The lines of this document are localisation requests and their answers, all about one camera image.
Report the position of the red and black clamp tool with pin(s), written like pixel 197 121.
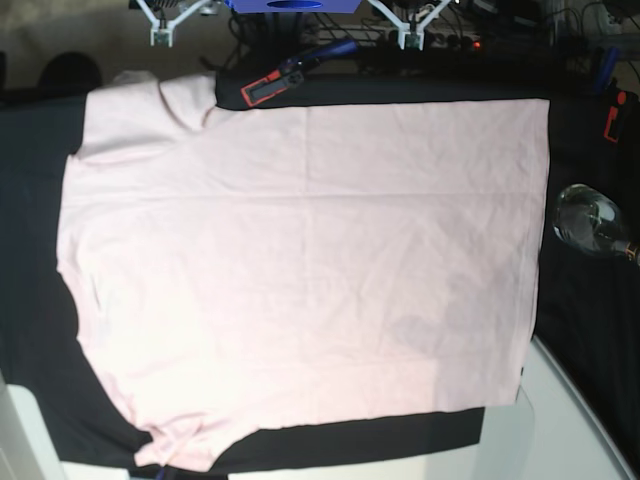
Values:
pixel 604 83

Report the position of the black round stool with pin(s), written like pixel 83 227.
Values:
pixel 71 71

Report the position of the black table cloth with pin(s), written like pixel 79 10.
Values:
pixel 588 314

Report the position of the red and blue clamp tool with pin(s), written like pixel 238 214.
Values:
pixel 291 72

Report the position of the pink T-shirt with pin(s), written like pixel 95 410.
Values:
pixel 235 271

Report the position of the clear glass bottle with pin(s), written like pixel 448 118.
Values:
pixel 590 222

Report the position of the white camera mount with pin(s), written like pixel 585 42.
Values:
pixel 165 17
pixel 411 31

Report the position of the blue plastic mount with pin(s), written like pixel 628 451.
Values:
pixel 297 6

